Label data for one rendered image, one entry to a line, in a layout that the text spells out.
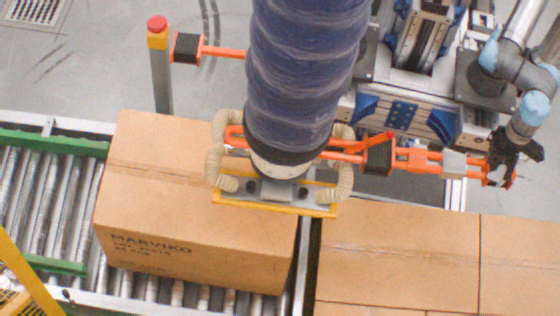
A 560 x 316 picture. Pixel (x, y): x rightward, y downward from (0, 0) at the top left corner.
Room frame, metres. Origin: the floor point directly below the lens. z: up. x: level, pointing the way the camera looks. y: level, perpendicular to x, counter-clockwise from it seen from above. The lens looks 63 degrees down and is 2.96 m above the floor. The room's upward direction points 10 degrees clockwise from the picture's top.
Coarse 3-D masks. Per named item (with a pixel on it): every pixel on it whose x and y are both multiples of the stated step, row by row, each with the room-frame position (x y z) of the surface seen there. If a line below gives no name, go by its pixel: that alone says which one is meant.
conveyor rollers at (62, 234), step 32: (0, 128) 1.15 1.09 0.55; (32, 160) 1.05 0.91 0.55; (96, 160) 1.10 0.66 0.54; (0, 192) 0.89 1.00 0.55; (64, 192) 0.96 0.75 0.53; (96, 192) 0.97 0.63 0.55; (64, 224) 0.83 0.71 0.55; (64, 256) 0.72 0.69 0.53; (96, 288) 0.62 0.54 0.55; (128, 288) 0.65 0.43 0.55; (224, 288) 0.72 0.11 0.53; (288, 288) 0.76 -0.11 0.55
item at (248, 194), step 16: (240, 176) 0.86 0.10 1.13; (256, 176) 0.87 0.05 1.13; (224, 192) 0.81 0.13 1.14; (240, 192) 0.82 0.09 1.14; (256, 192) 0.83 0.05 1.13; (304, 192) 0.84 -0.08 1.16; (256, 208) 0.79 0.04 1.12; (272, 208) 0.79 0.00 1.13; (288, 208) 0.80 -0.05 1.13; (304, 208) 0.81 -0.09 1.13; (320, 208) 0.81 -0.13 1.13; (336, 208) 0.82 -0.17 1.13
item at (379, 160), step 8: (368, 136) 0.99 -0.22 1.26; (384, 144) 0.97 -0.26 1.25; (392, 144) 0.97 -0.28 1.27; (368, 152) 0.94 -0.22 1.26; (376, 152) 0.94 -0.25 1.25; (384, 152) 0.95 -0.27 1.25; (392, 152) 0.95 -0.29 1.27; (368, 160) 0.92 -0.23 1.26; (376, 160) 0.92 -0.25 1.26; (384, 160) 0.93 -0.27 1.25; (392, 160) 0.92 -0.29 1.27; (360, 168) 0.91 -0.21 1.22; (368, 168) 0.90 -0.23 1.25; (376, 168) 0.90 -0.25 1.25; (384, 168) 0.90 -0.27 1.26; (392, 168) 0.91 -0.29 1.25; (384, 176) 0.90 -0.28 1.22
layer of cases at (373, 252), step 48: (336, 240) 0.97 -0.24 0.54; (384, 240) 1.00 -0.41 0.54; (432, 240) 1.03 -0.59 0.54; (480, 240) 1.06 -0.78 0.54; (528, 240) 1.09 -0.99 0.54; (336, 288) 0.79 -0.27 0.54; (384, 288) 0.82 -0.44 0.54; (432, 288) 0.84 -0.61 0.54; (480, 288) 0.87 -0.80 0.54; (528, 288) 0.89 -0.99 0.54
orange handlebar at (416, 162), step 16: (208, 48) 1.18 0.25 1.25; (224, 48) 1.19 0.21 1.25; (240, 128) 0.94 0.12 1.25; (240, 144) 0.90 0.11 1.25; (336, 144) 0.95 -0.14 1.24; (352, 144) 0.96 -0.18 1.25; (352, 160) 0.91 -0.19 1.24; (400, 160) 0.94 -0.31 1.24; (416, 160) 0.94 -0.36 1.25; (480, 160) 0.99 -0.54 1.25; (464, 176) 0.93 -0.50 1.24; (480, 176) 0.94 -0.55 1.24
